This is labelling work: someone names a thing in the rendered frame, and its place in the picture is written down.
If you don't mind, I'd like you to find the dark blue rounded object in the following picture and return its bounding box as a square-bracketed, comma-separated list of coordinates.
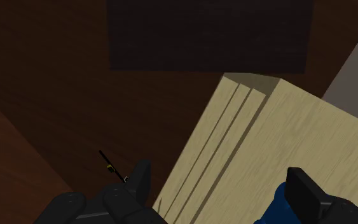
[252, 182, 320, 224]

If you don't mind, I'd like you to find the light wooden chest of drawers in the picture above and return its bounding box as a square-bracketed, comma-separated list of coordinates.
[151, 72, 358, 224]

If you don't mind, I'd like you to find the thin black pen yellow band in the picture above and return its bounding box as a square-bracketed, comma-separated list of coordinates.
[98, 150, 130, 183]

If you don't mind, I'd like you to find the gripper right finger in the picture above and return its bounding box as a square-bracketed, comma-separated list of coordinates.
[285, 167, 358, 224]

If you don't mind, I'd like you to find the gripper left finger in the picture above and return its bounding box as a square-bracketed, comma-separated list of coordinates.
[34, 159, 168, 224]

